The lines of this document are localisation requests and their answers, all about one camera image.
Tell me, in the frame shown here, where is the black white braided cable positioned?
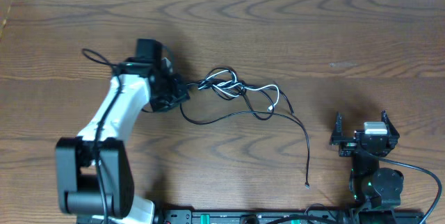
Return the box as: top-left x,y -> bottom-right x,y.
187,81 -> 312,189

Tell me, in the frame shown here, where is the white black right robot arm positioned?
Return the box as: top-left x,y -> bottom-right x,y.
330,111 -> 404,223

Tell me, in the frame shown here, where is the right camera black cable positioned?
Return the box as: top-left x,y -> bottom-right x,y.
357,147 -> 443,224

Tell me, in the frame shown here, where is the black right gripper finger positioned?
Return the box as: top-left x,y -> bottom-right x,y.
381,110 -> 399,137
332,112 -> 343,141

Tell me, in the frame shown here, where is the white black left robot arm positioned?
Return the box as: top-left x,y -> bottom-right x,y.
55,39 -> 189,223

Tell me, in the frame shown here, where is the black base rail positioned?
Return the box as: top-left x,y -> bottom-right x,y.
76,208 -> 427,224

